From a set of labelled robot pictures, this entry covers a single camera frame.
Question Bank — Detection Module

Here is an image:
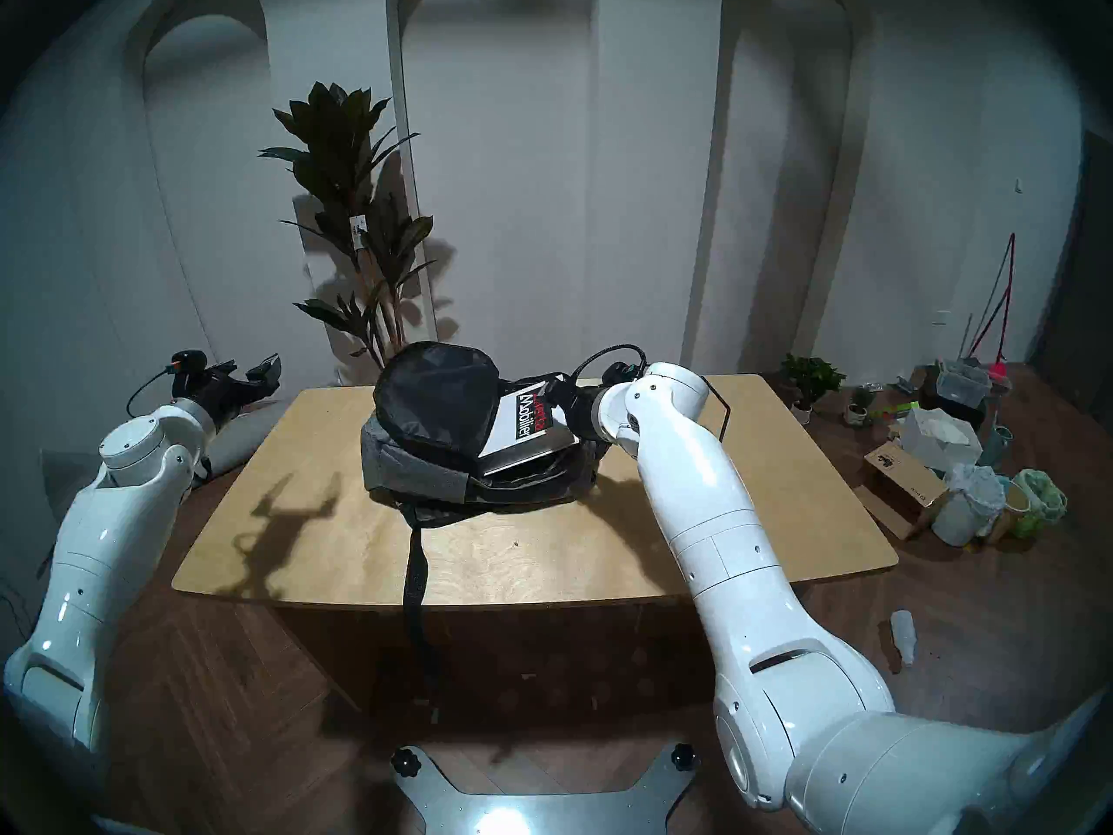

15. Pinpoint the red broom stick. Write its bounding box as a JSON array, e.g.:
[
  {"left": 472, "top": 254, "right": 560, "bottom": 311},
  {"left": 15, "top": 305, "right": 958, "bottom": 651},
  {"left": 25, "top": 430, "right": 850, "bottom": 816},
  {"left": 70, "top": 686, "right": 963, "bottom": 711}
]
[{"left": 970, "top": 233, "right": 1018, "bottom": 364}]

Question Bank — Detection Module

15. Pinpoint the beige round bin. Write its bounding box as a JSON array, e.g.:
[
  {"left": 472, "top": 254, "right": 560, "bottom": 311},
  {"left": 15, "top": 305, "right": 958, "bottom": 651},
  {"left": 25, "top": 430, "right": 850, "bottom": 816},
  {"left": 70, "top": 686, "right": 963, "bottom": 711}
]
[{"left": 991, "top": 481, "right": 1031, "bottom": 543}]

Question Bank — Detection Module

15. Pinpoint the clear plastic container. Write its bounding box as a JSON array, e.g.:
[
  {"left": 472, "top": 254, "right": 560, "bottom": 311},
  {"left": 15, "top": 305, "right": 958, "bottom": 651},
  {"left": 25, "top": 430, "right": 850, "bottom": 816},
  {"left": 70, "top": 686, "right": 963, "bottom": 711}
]
[{"left": 939, "top": 359, "right": 994, "bottom": 408}]

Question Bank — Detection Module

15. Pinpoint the tall dark green potted plant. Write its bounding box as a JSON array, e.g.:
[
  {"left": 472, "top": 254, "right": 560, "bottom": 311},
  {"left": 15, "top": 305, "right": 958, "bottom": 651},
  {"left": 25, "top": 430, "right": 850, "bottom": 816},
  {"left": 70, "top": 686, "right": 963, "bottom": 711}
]
[{"left": 258, "top": 82, "right": 436, "bottom": 384}]

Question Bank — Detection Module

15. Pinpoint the white trash bag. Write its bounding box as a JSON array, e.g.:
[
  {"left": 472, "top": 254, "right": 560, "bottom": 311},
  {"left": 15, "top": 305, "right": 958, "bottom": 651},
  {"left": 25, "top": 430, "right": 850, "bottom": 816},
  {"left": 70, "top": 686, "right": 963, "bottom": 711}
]
[{"left": 932, "top": 464, "right": 1010, "bottom": 547}]

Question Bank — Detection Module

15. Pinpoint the brown cardboard box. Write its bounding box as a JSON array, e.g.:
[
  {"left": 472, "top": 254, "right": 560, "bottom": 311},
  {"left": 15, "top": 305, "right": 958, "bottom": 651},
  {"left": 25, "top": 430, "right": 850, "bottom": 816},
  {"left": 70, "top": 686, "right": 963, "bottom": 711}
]
[{"left": 852, "top": 442, "right": 949, "bottom": 543}]

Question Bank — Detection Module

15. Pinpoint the black wire book stand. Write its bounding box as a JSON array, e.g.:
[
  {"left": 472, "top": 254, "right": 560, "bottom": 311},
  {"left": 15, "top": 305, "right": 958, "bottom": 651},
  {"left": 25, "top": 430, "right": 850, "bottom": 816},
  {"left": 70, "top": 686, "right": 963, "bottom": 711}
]
[{"left": 696, "top": 375, "right": 730, "bottom": 443}]

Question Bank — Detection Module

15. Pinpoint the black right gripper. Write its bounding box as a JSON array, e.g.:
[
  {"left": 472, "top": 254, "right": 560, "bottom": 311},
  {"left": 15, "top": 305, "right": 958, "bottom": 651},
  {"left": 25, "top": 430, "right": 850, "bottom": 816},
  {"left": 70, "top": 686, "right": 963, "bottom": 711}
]
[{"left": 539, "top": 379, "right": 607, "bottom": 440}]

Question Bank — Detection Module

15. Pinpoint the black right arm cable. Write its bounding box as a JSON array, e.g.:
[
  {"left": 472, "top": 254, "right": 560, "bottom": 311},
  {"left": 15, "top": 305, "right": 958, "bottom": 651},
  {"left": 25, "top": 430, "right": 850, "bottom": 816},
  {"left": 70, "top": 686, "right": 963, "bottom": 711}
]
[{"left": 565, "top": 344, "right": 649, "bottom": 386}]

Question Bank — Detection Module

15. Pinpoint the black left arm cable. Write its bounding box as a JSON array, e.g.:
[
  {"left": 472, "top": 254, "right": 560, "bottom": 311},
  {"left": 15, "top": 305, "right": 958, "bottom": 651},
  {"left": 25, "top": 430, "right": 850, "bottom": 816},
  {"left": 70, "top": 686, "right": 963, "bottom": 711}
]
[{"left": 126, "top": 368, "right": 179, "bottom": 418}]

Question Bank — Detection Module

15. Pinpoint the dark door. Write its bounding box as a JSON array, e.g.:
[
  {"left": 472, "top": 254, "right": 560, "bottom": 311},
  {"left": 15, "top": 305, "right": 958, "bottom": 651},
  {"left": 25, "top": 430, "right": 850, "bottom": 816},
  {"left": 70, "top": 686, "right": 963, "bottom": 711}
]
[{"left": 1030, "top": 129, "right": 1113, "bottom": 408}]

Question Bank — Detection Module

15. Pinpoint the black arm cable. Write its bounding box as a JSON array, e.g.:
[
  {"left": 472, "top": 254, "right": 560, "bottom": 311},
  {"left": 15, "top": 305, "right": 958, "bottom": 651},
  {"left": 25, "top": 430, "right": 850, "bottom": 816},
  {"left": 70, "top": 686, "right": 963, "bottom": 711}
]
[
  {"left": 126, "top": 368, "right": 179, "bottom": 418},
  {"left": 565, "top": 344, "right": 649, "bottom": 386}
]

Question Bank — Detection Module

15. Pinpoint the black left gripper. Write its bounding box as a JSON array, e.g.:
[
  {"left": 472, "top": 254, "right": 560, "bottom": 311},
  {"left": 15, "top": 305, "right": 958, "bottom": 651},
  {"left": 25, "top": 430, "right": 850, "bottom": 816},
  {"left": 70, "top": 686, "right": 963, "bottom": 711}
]
[{"left": 177, "top": 353, "right": 283, "bottom": 431}]

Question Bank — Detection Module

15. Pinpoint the grey and black backpack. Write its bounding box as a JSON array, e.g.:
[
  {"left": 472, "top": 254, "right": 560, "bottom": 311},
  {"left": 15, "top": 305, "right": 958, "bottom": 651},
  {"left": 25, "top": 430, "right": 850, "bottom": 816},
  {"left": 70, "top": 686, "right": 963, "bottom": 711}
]
[{"left": 361, "top": 341, "right": 610, "bottom": 669}]

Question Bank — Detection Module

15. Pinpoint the white book red black title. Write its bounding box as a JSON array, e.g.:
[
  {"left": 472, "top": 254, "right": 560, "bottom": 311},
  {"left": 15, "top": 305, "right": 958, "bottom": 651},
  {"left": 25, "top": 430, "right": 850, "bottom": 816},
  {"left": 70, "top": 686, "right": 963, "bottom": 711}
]
[{"left": 474, "top": 372, "right": 582, "bottom": 478}]

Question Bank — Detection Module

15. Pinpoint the white tissue box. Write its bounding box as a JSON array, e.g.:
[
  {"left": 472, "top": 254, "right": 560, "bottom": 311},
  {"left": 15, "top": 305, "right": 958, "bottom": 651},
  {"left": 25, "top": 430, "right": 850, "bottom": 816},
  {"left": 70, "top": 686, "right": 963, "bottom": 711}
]
[{"left": 900, "top": 405, "right": 983, "bottom": 473}]

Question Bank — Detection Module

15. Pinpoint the grey metal base plate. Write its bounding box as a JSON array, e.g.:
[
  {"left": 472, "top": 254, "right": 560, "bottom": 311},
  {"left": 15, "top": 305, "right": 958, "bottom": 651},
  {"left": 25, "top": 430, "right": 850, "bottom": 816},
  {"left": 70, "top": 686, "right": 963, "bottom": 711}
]
[{"left": 390, "top": 745, "right": 701, "bottom": 835}]

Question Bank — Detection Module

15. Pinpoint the small bushy potted plant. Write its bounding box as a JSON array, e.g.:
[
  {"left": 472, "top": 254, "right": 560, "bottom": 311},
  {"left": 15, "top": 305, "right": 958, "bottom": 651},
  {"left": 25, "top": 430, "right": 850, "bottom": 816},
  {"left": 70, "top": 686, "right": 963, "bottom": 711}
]
[{"left": 780, "top": 353, "right": 846, "bottom": 427}]

